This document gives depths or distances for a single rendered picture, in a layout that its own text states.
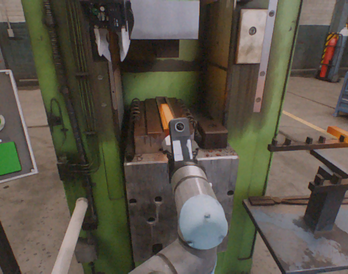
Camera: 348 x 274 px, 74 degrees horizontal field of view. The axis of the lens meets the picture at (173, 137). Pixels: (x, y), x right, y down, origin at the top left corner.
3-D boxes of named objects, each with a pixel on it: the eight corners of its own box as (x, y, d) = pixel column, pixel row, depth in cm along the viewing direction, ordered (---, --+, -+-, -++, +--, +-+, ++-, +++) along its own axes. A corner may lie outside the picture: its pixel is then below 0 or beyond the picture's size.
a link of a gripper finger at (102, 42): (95, 73, 49) (89, 30, 42) (97, 57, 53) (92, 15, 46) (111, 73, 50) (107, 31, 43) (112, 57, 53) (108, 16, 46)
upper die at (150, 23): (198, 39, 66) (199, 0, 62) (126, 39, 63) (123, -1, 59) (176, 36, 104) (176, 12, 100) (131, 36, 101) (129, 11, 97)
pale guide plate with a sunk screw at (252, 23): (260, 63, 83) (268, 9, 76) (236, 63, 82) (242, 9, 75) (257, 62, 85) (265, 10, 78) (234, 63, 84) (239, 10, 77)
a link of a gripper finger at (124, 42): (120, 73, 50) (109, 31, 43) (120, 57, 54) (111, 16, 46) (134, 72, 50) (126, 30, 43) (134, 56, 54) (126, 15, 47)
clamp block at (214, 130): (227, 148, 82) (228, 131, 79) (203, 149, 81) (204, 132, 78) (216, 134, 93) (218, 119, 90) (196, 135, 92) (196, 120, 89)
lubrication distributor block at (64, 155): (77, 186, 92) (71, 156, 87) (61, 187, 92) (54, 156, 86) (79, 181, 96) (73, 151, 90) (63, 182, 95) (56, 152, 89)
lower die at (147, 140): (193, 150, 81) (194, 127, 77) (135, 154, 78) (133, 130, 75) (176, 112, 118) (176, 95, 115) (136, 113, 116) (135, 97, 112)
